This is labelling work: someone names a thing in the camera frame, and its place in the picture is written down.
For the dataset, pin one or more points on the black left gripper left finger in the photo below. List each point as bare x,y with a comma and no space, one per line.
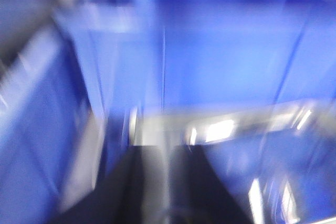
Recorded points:
132,193

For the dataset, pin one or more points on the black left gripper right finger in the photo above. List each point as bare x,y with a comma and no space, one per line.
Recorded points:
196,193

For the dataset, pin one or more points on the silver metal tray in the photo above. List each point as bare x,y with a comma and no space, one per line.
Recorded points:
208,125

